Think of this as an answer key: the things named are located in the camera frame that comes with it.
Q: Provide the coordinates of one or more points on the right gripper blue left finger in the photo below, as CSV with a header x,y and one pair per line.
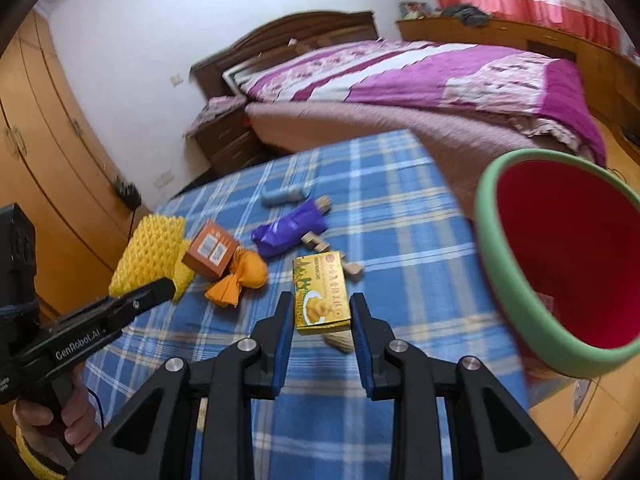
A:
x,y
274,337

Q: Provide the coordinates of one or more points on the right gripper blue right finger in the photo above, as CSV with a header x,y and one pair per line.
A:
x,y
371,336

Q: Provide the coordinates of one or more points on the yellow ginger box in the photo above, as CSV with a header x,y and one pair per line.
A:
x,y
322,292

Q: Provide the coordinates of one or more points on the wooden block strip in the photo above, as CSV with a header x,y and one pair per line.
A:
x,y
312,241

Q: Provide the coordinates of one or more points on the orange foam net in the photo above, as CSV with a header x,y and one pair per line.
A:
x,y
246,270

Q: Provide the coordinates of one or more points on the purple plastic wrapper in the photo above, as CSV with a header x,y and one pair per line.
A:
x,y
279,236

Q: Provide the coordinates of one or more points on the orange cardboard box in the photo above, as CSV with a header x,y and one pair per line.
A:
x,y
211,251

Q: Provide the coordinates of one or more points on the light blue tube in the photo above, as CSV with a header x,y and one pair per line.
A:
x,y
282,196

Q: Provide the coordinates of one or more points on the yellow foam net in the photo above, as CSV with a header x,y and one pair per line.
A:
x,y
154,251

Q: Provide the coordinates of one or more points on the peanut shell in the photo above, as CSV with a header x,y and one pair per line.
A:
x,y
323,204
341,341

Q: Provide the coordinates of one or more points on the blue plaid cloth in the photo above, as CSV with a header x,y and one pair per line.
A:
x,y
393,214

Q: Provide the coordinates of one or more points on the black bag on wardrobe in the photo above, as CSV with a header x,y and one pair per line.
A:
x,y
127,193

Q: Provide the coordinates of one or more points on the large wooden wardrobe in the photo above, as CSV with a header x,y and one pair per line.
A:
x,y
54,167

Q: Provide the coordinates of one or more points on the dark wooden nightstand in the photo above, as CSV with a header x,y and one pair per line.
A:
x,y
228,141

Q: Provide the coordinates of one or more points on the red bin with green rim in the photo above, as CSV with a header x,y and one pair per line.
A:
x,y
559,241

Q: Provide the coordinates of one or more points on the folded cloth on nightstand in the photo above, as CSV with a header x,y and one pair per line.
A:
x,y
215,108

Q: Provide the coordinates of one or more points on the wooden bed with headboard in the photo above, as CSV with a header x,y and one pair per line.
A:
x,y
463,144

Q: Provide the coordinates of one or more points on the purple floral quilt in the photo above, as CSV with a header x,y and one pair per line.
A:
x,y
540,95

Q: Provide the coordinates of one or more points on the books on cabinet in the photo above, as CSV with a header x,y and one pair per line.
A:
x,y
414,10

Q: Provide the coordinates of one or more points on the dark clothes pile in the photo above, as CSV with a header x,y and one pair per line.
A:
x,y
467,15

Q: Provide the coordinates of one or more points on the long wooden cabinet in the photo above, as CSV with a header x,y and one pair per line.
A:
x,y
610,80

